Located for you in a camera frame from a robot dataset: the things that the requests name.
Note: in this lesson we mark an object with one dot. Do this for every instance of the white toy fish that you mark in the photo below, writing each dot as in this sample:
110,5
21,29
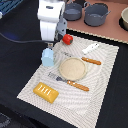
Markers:
90,48

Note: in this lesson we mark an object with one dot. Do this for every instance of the small grey pot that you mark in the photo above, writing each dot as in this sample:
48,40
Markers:
73,11

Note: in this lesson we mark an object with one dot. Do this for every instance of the fork with wooden handle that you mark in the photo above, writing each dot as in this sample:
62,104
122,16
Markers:
58,78

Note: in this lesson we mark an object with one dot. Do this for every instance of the knife with wooden handle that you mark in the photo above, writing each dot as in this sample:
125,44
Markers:
83,58

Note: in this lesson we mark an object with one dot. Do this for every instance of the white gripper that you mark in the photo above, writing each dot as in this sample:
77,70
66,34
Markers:
53,31

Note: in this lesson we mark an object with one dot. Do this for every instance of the yellow toy bread loaf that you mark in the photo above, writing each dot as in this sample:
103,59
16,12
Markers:
46,92

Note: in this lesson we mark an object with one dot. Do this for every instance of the light blue toy house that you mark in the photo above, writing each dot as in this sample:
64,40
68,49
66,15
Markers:
47,57

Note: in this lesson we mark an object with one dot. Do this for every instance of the beige bowl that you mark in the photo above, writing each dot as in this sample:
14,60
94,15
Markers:
124,16

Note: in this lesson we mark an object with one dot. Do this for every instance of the large grey pot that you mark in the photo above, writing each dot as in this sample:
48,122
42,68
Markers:
95,14

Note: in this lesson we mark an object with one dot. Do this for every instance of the beige woven placemat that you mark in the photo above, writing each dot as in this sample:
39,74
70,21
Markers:
75,106

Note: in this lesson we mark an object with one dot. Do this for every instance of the round wooden plate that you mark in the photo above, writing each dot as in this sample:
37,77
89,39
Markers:
73,69

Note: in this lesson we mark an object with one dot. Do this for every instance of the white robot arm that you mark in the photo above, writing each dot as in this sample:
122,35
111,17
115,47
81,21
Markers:
52,22

